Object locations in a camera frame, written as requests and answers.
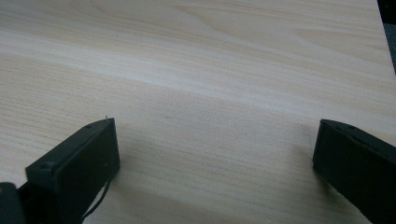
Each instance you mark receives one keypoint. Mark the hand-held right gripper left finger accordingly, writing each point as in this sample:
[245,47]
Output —
[77,168]

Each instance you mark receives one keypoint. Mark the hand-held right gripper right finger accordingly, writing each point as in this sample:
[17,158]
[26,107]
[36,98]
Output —
[358,161]

